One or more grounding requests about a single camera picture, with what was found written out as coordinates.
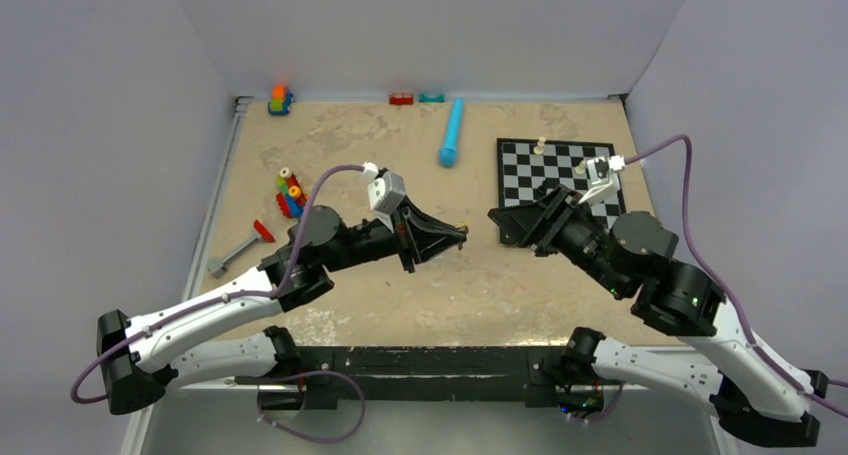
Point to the teal toy piece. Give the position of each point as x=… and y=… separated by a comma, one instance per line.
x=431, y=97

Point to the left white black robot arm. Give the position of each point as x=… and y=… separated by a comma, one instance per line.
x=145, y=356

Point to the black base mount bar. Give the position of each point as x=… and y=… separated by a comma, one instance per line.
x=323, y=377

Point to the colourful toy car blocks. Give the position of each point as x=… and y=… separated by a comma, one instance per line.
x=280, y=101

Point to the red toy block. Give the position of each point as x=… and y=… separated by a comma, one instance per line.
x=401, y=98

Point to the grey bar with red end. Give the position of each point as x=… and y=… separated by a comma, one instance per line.
x=259, y=234

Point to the white chess piece top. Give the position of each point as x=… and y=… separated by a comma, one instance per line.
x=540, y=147

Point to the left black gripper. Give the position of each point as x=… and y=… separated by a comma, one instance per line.
x=410, y=239

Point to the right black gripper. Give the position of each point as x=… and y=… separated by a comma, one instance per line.
x=556, y=208

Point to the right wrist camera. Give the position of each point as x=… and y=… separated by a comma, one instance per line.
x=603, y=178

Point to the blue cylinder tube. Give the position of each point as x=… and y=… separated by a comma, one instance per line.
x=448, y=152

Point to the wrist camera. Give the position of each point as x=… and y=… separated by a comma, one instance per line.
x=603, y=178
x=385, y=189

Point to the black white chessboard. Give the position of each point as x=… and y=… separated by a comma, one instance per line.
x=521, y=170

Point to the colourful block stack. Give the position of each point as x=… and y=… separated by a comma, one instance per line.
x=291, y=198

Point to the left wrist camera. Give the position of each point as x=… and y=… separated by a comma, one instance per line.
x=385, y=189

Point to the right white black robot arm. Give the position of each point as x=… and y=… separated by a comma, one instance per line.
x=755, y=395

